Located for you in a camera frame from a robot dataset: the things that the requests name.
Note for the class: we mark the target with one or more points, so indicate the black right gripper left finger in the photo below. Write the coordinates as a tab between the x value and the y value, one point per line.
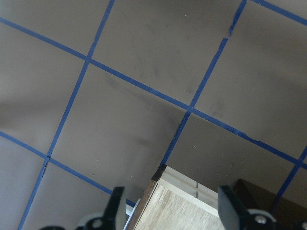
113	217

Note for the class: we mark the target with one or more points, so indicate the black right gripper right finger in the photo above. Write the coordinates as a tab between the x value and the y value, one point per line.
235	216

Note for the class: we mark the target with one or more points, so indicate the light wood drawer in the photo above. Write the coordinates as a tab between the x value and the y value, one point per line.
173	201

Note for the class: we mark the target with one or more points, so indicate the white drawer handle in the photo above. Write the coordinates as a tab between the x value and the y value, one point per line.
130	211

